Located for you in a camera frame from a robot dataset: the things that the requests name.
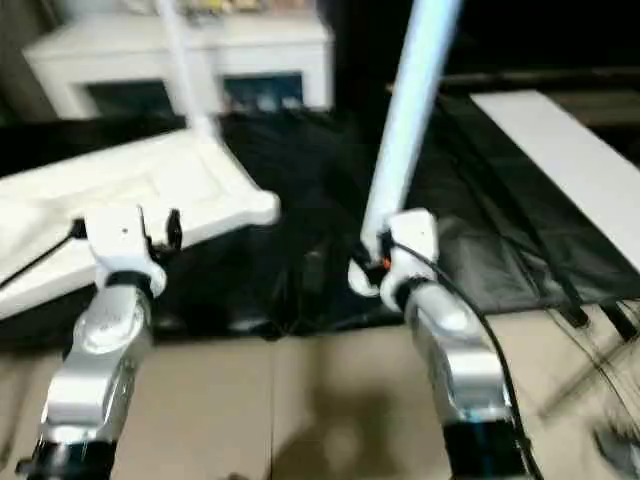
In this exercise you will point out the white plastic table top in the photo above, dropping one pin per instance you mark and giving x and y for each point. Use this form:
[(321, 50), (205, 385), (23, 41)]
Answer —
[(150, 185)]

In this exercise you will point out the white plastic table leg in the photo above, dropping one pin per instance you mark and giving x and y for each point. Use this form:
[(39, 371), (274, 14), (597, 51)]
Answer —
[(405, 125), (187, 65)]

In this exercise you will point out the black mat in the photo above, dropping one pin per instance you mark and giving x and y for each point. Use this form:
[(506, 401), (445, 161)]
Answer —
[(310, 200)]

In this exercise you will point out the white cabinet with glass doors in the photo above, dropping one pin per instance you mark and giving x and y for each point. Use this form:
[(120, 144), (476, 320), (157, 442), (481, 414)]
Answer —
[(150, 50)]

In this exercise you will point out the flat white board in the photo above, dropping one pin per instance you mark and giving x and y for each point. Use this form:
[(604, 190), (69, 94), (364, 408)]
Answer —
[(565, 150)]

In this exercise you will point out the grey-green curtain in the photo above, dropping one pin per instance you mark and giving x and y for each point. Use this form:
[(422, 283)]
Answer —
[(20, 60)]

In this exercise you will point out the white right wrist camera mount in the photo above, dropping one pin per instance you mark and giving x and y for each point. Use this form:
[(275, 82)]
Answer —
[(415, 240)]

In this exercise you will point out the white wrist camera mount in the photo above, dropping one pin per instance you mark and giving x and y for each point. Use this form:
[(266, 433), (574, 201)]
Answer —
[(120, 240), (415, 240)]

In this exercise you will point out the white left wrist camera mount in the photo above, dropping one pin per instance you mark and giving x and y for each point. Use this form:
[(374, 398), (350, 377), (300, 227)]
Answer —
[(120, 240)]

